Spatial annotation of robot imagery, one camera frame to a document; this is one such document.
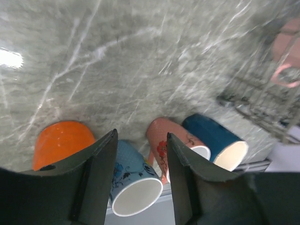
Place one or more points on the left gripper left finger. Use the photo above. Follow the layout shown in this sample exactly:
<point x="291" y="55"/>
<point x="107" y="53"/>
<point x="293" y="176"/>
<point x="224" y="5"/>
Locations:
<point x="73" y="191"/>

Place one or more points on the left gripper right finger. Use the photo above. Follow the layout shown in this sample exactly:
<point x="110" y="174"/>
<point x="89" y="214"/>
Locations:
<point x="206" y="194"/>

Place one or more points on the pink faceted mug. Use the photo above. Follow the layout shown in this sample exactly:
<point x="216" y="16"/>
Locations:
<point x="286" y="51"/>

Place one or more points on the dark blue mug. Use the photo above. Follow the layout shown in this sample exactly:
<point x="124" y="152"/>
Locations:
<point x="227" y="149"/>

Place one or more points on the light blue floral mug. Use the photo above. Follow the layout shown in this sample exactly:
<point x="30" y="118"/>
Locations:
<point x="135" y="184"/>

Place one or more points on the salmon floral mug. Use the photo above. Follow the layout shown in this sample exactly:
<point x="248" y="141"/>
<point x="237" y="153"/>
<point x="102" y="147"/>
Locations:
<point x="157" y="137"/>

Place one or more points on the orange mug black handle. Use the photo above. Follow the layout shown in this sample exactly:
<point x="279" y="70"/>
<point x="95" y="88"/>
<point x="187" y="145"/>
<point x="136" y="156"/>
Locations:
<point x="59" y="141"/>

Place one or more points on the wire dish rack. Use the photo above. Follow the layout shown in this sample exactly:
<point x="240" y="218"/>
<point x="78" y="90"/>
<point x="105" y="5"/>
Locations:
<point x="272" y="107"/>

